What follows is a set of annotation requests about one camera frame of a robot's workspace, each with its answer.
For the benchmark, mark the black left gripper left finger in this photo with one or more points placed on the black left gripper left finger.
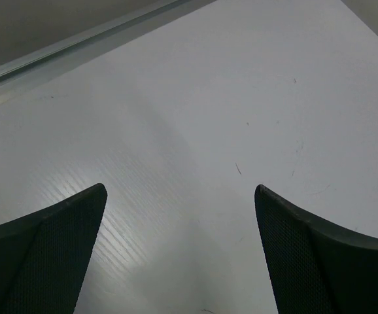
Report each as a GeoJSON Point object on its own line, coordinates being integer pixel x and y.
{"type": "Point", "coordinates": [44, 256]}

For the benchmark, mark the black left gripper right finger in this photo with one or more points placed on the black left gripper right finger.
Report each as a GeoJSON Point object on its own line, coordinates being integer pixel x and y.
{"type": "Point", "coordinates": [314, 265]}

